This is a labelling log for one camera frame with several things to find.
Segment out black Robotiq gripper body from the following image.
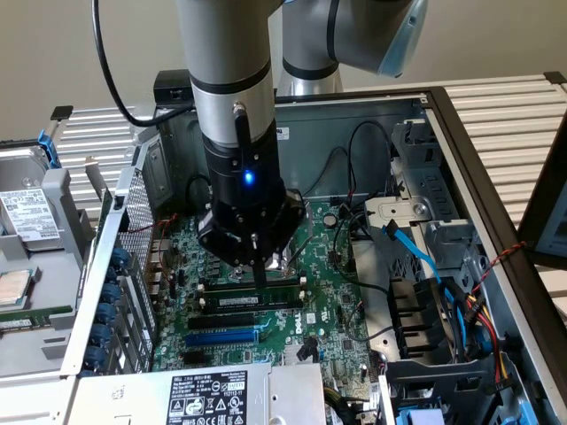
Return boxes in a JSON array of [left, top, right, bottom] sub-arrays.
[[202, 131, 290, 267]]

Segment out RAM slot white latches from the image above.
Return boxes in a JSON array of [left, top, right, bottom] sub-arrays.
[[197, 279, 309, 298], [197, 291, 311, 316]]

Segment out RAM slot black latches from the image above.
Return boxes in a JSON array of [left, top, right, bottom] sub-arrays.
[[206, 279, 305, 294]]

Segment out steel socket cover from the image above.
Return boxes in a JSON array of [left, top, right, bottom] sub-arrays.
[[290, 201, 316, 269]]

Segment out green Dell motherboard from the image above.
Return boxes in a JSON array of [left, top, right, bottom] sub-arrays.
[[152, 198, 374, 399]]

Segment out long black expansion slot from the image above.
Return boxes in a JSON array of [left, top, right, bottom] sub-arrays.
[[187, 312, 257, 332]]

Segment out open grey PC case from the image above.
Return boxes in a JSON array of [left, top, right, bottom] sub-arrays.
[[59, 86, 567, 425]]

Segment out blue expansion slot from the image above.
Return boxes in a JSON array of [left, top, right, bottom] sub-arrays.
[[184, 322, 269, 350]]

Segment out green graphics card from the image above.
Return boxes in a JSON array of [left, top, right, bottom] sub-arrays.
[[82, 154, 115, 234]]

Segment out black box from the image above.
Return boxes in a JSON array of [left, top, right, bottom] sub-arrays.
[[153, 69, 197, 107]]

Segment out silver finned heatsink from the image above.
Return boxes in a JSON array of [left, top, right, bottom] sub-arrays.
[[283, 344, 321, 365]]

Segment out silver disk bay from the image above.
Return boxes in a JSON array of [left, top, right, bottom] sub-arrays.
[[362, 118, 484, 284]]

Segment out black fan shroud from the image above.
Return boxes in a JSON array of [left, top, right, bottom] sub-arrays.
[[386, 274, 464, 362]]

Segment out grey drive tray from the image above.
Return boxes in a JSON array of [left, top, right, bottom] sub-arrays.
[[0, 145, 97, 382]]

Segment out silver power supply unit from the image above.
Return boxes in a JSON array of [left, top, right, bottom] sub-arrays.
[[77, 363, 327, 425]]

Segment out blue plastic disk clip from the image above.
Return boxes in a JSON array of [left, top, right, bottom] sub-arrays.
[[36, 129, 62, 170]]

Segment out silver hard disk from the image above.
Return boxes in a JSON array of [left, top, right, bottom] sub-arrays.
[[0, 146, 63, 251]]

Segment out silver CPU chip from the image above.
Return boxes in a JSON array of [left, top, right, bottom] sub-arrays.
[[0, 269, 34, 307]]

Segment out black plastic drive cage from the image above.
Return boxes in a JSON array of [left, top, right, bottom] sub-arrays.
[[384, 356, 504, 425]]

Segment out black framed panel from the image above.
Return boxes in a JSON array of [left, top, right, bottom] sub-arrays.
[[517, 117, 567, 269]]

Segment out blue plastic caddy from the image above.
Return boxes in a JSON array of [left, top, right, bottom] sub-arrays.
[[395, 406, 451, 425]]

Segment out black looped wire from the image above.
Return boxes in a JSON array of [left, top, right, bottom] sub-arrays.
[[185, 174, 213, 213]]

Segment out black arched wire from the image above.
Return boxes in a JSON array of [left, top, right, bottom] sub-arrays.
[[303, 145, 352, 198], [346, 120, 398, 201]]

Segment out red black twisted wire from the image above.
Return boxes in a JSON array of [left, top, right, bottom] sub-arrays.
[[467, 241, 526, 298], [127, 213, 179, 236]]

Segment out black curved wire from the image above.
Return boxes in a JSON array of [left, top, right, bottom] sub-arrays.
[[334, 210, 392, 296]]

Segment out blue SATA wire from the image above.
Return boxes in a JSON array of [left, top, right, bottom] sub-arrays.
[[381, 220, 470, 331]]

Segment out black wire plug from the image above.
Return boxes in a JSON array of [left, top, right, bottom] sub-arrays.
[[296, 337, 317, 362]]

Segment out black yellow wire bundle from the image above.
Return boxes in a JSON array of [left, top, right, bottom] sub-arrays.
[[322, 383, 382, 425]]

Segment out red yellow power wire bundle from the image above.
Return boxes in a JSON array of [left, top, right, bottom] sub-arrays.
[[460, 290, 513, 393]]

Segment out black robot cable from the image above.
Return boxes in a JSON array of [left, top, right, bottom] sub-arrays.
[[90, 0, 198, 130]]

